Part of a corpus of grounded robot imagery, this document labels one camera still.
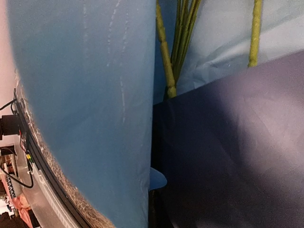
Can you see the pink rose stem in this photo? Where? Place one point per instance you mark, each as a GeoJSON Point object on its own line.
{"type": "Point", "coordinates": [170, 90]}
{"type": "Point", "coordinates": [255, 33]}

